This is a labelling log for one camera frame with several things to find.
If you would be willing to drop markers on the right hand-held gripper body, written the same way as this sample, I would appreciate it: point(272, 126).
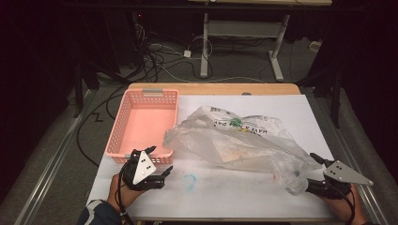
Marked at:
point(342, 173)

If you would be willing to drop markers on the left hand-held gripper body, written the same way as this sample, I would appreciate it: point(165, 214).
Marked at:
point(142, 168)

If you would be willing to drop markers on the pink plastic basket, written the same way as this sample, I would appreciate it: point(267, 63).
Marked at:
point(147, 125)

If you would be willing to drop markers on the clear plastic smiley bag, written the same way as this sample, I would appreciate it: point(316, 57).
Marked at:
point(237, 146)

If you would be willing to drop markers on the person's right hand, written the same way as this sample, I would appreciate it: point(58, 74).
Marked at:
point(344, 204)

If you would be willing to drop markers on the person's left hand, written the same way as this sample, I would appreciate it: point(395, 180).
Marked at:
point(123, 195)

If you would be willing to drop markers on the black metal stand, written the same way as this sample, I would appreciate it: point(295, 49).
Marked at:
point(78, 93)
point(336, 103)

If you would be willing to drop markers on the white table mat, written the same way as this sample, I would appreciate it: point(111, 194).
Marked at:
point(225, 200)

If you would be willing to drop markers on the grey table grommet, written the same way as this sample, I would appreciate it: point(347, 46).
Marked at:
point(246, 93)

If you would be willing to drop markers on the white power adapter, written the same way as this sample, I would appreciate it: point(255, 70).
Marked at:
point(187, 53)

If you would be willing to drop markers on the metal floor rail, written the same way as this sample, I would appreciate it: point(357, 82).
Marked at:
point(372, 200)
point(47, 175)

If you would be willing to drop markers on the white metal table frame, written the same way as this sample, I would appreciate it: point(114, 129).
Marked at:
point(205, 47)

